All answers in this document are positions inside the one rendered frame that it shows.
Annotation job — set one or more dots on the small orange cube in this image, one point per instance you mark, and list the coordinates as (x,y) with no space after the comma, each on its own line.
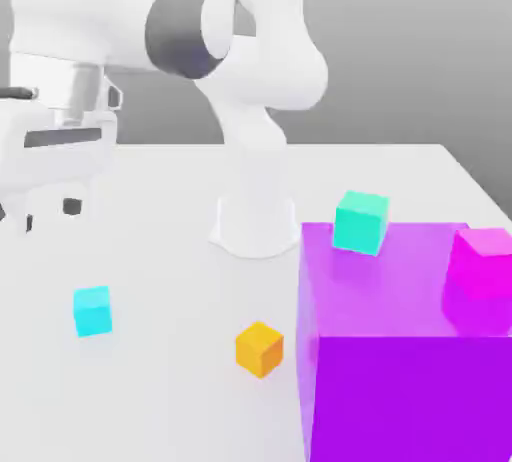
(258,350)

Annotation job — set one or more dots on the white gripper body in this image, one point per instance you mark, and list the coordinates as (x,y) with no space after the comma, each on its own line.
(60,162)

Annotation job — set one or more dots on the small magenta cube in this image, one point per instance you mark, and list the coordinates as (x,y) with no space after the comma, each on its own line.
(484,274)

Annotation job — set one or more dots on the small cyan cube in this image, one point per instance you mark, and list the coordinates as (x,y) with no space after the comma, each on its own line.
(92,314)

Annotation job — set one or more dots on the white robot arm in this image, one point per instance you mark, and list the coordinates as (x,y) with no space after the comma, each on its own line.
(256,82)

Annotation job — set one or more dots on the small teal cube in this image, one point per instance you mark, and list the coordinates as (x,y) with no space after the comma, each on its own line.
(360,226)

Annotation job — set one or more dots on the large purple box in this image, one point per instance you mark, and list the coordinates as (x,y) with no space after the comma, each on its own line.
(408,398)

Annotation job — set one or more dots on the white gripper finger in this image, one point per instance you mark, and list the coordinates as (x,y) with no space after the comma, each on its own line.
(27,218)
(74,206)

